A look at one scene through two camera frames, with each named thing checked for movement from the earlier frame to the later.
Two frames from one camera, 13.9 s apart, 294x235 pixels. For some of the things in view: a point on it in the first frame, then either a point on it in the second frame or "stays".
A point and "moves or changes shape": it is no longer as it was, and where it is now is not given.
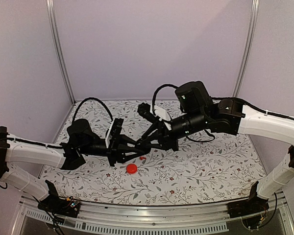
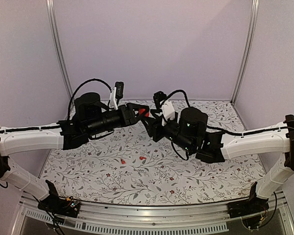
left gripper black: (119, 152) to (128, 114)
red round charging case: (132, 168) moves or changes shape
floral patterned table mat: (211, 171) stays
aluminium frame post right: (247, 49) stays
